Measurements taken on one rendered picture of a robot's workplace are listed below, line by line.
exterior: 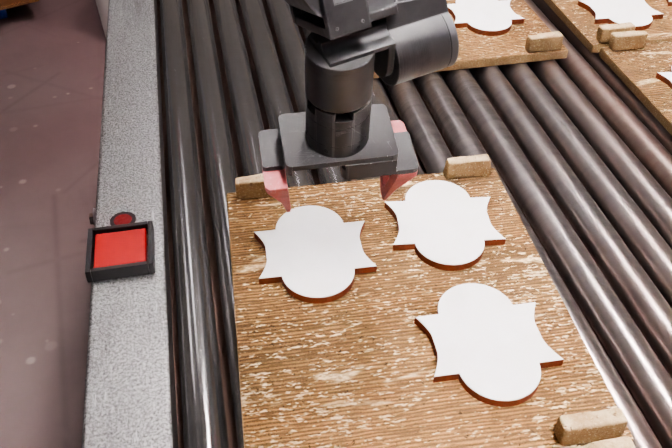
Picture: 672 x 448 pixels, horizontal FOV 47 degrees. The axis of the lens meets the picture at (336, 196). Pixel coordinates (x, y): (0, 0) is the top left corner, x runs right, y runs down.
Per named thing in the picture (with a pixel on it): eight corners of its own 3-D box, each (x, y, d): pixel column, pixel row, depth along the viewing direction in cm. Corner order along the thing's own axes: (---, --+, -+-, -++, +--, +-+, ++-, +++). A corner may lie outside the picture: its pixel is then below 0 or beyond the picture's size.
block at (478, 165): (445, 181, 98) (447, 164, 97) (441, 172, 100) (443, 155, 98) (490, 176, 99) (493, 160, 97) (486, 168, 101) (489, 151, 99)
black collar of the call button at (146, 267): (87, 283, 87) (84, 272, 86) (90, 238, 93) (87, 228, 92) (155, 273, 88) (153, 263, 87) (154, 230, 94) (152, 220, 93)
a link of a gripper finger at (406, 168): (329, 175, 79) (330, 111, 72) (397, 167, 80) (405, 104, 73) (340, 228, 75) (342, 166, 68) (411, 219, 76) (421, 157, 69)
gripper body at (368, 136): (278, 128, 72) (274, 69, 67) (384, 116, 74) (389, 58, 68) (286, 180, 68) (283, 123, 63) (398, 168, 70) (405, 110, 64)
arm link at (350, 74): (292, 24, 61) (323, 69, 58) (368, 1, 63) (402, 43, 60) (294, 87, 67) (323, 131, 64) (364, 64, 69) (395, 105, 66)
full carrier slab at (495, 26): (358, 80, 120) (359, 56, 118) (313, -26, 151) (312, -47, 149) (567, 58, 126) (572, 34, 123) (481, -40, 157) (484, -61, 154)
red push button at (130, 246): (95, 277, 88) (92, 268, 87) (97, 242, 93) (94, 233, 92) (148, 269, 89) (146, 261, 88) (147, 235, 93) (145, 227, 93)
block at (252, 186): (236, 201, 95) (234, 183, 94) (236, 192, 97) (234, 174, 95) (284, 196, 96) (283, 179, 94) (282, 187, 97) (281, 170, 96)
